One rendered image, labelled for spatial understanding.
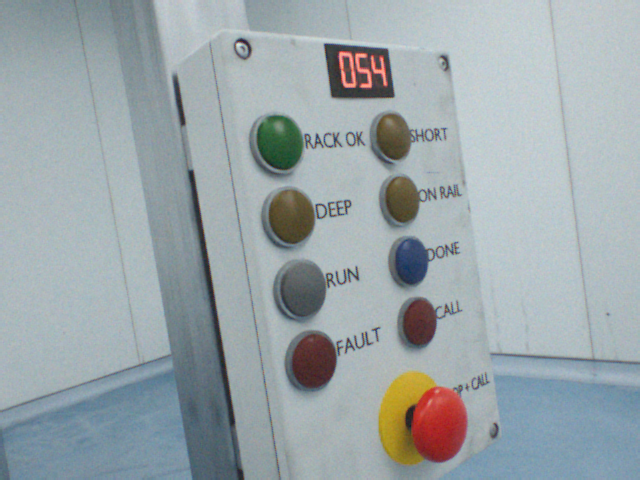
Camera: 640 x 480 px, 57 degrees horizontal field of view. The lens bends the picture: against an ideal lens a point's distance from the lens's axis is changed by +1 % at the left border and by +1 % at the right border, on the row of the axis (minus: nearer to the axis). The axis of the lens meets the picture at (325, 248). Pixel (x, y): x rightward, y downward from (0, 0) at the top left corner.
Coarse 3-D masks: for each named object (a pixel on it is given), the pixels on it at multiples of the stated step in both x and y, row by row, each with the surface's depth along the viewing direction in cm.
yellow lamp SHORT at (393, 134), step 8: (384, 120) 32; (392, 120) 33; (400, 120) 33; (384, 128) 32; (392, 128) 33; (400, 128) 33; (408, 128) 34; (384, 136) 32; (392, 136) 32; (400, 136) 33; (408, 136) 33; (384, 144) 32; (392, 144) 33; (400, 144) 33; (408, 144) 33; (384, 152) 32; (392, 152) 33; (400, 152) 33
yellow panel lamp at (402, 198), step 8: (400, 176) 33; (392, 184) 33; (400, 184) 33; (408, 184) 33; (392, 192) 32; (400, 192) 33; (408, 192) 33; (416, 192) 34; (392, 200) 32; (400, 200) 33; (408, 200) 33; (416, 200) 34; (392, 208) 32; (400, 208) 33; (408, 208) 33; (416, 208) 34; (392, 216) 33; (400, 216) 33; (408, 216) 33
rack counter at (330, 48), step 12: (324, 48) 31; (336, 48) 31; (348, 48) 32; (360, 48) 32; (372, 48) 33; (336, 60) 31; (336, 72) 31; (336, 84) 31; (336, 96) 31; (348, 96) 31; (360, 96) 32; (372, 96) 33; (384, 96) 33
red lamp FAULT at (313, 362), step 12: (312, 336) 28; (300, 348) 28; (312, 348) 28; (324, 348) 29; (300, 360) 28; (312, 360) 28; (324, 360) 29; (300, 372) 28; (312, 372) 28; (324, 372) 29; (300, 384) 28; (312, 384) 28; (324, 384) 29
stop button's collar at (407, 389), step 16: (400, 384) 33; (416, 384) 33; (432, 384) 34; (384, 400) 32; (400, 400) 33; (416, 400) 33; (384, 416) 32; (400, 416) 33; (384, 432) 32; (400, 432) 32; (384, 448) 32; (400, 448) 32; (400, 464) 33; (416, 464) 33
